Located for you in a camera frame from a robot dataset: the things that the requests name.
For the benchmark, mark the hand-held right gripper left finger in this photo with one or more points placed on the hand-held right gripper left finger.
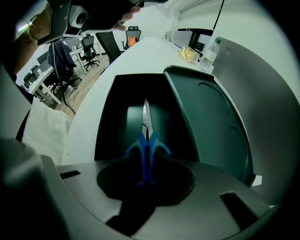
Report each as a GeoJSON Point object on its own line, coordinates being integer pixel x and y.
{"type": "Point", "coordinates": [93, 187]}

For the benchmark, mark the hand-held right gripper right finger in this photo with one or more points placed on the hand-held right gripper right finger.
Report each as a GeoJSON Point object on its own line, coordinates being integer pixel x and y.
{"type": "Point", "coordinates": [199, 201]}

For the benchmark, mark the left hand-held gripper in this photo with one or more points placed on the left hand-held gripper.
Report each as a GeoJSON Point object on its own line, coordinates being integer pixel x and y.
{"type": "Point", "coordinates": [61, 21]}

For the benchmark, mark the dark green box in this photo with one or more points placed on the dark green box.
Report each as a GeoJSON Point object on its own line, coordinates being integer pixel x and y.
{"type": "Point", "coordinates": [211, 117]}

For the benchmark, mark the person's left forearm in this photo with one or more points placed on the person's left forearm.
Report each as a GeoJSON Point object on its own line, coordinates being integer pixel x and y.
{"type": "Point", "coordinates": [25, 47]}

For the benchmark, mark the person's left hand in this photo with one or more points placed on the person's left hand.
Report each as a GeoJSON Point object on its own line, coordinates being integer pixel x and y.
{"type": "Point", "coordinates": [129, 15]}

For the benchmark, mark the dark jacket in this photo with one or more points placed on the dark jacket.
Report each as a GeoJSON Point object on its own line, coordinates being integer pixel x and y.
{"type": "Point", "coordinates": [61, 58]}

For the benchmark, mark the black mesh office chair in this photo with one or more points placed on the black mesh office chair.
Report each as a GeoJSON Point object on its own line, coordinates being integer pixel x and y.
{"type": "Point", "coordinates": [88, 47]}

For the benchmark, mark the white background desk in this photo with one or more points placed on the white background desk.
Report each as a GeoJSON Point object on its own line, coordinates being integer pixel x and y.
{"type": "Point", "coordinates": [44, 78]}

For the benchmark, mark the person's light trousers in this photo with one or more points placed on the person's light trousers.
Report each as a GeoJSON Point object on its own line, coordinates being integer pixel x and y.
{"type": "Point", "coordinates": [47, 131]}

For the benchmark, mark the orange bag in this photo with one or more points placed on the orange bag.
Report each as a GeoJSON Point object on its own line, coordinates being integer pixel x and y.
{"type": "Point", "coordinates": [132, 41]}

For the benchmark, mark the grey desk partition panel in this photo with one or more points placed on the grey desk partition panel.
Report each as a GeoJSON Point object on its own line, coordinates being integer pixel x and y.
{"type": "Point", "coordinates": [269, 105]}

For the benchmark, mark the gold foil packet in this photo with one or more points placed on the gold foil packet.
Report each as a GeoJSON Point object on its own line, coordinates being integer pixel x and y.
{"type": "Point", "coordinates": [187, 55]}

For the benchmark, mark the small white roller blind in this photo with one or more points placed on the small white roller blind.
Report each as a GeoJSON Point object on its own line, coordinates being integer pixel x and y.
{"type": "Point", "coordinates": [199, 18]}

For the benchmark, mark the dark interior window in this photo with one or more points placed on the dark interior window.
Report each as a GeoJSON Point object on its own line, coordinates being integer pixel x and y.
{"type": "Point", "coordinates": [201, 38]}

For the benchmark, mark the clear water bottle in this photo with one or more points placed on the clear water bottle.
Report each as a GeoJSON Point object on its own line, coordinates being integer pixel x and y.
{"type": "Point", "coordinates": [208, 58]}

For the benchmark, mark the white partition bracket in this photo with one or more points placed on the white partition bracket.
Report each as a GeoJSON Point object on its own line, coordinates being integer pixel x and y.
{"type": "Point", "coordinates": [257, 180]}

